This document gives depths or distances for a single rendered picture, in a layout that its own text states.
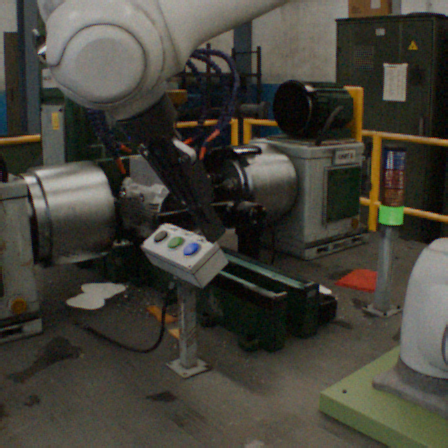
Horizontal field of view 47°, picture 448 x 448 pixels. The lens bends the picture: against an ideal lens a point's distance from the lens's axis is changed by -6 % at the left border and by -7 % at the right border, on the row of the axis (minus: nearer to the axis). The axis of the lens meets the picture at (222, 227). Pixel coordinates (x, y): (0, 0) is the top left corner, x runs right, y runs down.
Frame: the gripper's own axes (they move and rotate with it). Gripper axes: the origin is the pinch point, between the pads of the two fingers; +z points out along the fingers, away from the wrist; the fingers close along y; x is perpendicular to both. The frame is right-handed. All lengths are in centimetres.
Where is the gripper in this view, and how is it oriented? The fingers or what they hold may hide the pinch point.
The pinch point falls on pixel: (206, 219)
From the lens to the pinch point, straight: 80.5
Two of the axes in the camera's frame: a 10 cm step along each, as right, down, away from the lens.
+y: -6.2, -2.1, 7.6
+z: 4.2, 7.3, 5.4
